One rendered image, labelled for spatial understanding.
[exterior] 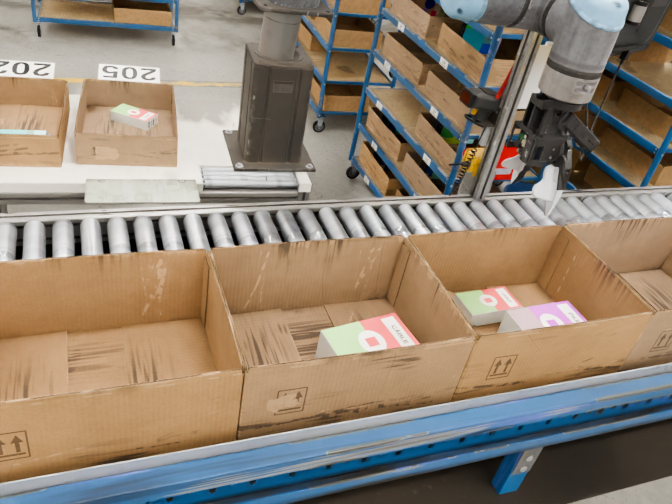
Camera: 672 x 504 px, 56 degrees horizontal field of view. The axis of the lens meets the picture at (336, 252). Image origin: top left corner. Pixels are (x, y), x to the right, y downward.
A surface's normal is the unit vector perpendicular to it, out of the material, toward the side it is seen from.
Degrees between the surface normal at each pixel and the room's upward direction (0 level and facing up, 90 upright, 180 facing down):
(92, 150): 91
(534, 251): 90
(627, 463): 0
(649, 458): 0
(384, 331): 0
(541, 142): 90
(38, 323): 89
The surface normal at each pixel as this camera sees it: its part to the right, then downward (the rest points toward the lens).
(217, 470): 0.17, -0.79
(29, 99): 0.25, 0.58
